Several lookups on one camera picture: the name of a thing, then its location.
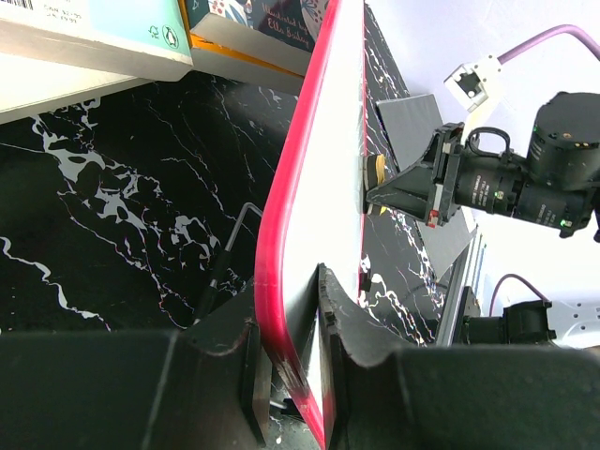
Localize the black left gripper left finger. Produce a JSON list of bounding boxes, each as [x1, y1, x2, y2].
[[1, 286, 271, 449]]

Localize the Little Women floral book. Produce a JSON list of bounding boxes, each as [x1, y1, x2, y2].
[[180, 0, 329, 96]]

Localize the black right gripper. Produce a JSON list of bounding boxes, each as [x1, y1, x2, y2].
[[365, 123, 524, 228]]

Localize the teal paperback book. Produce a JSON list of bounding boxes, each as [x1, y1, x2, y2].
[[1, 0, 193, 82]]

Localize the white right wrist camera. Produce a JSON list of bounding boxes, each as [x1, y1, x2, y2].
[[443, 54, 502, 113]]

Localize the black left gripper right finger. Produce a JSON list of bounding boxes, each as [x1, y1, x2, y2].
[[317, 265, 599, 449]]

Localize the black notebook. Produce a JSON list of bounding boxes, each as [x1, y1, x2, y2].
[[377, 94, 476, 279]]

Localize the yellow whiteboard eraser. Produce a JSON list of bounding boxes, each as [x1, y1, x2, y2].
[[363, 154, 385, 191]]

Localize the pink framed whiteboard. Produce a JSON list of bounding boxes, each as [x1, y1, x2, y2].
[[254, 1, 367, 447]]

